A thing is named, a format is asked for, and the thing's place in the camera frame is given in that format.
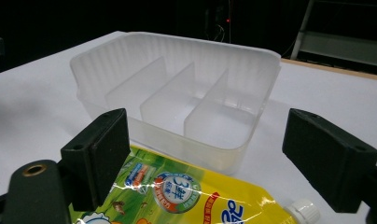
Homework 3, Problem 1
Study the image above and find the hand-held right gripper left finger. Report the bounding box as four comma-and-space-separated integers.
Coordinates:
60, 107, 132, 213

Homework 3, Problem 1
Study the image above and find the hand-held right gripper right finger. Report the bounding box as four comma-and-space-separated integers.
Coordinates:
282, 107, 377, 214

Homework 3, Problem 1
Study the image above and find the yellow spouted drink pouch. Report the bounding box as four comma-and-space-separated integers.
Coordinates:
68, 145, 321, 224

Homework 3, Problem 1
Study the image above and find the translucent plastic divided container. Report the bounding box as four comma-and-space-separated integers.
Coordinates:
69, 31, 283, 175

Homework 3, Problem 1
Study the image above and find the dark device with red light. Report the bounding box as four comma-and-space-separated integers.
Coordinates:
203, 5, 233, 35

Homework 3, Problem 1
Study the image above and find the grey metal shelf frame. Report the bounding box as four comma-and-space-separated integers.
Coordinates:
289, 0, 377, 69

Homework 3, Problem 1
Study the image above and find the thin dark cable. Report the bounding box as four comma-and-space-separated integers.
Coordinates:
212, 23, 233, 43

